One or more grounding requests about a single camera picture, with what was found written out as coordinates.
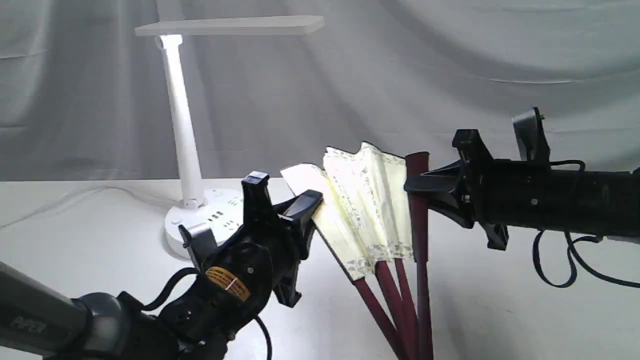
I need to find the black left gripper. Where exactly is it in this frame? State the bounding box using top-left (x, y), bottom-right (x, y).
top-left (160, 171), bottom-right (323, 344)

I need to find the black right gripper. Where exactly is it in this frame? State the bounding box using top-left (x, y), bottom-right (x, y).
top-left (404, 129), bottom-right (509, 251)

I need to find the folding paper fan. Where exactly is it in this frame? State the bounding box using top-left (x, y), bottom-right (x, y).
top-left (279, 141), bottom-right (434, 360)

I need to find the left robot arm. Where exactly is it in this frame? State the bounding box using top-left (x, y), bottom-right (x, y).
top-left (1, 171), bottom-right (323, 360)

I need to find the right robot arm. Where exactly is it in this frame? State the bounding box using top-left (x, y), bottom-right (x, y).
top-left (404, 129), bottom-right (640, 251)

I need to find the white desk lamp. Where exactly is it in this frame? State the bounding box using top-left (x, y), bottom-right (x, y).
top-left (134, 14), bottom-right (325, 259)

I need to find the grey backdrop cloth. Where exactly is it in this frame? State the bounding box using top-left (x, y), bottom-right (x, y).
top-left (0, 0), bottom-right (640, 182)

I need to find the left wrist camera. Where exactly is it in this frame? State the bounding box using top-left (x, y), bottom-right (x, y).
top-left (178, 223), bottom-right (220, 274)

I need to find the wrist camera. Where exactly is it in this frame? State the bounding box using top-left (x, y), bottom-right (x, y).
top-left (511, 107), bottom-right (551, 165)
top-left (178, 223), bottom-right (220, 274)

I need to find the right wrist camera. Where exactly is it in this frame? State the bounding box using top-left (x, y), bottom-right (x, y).
top-left (511, 107), bottom-right (551, 165)

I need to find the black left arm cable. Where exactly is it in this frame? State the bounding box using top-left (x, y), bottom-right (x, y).
top-left (140, 267), bottom-right (273, 360)

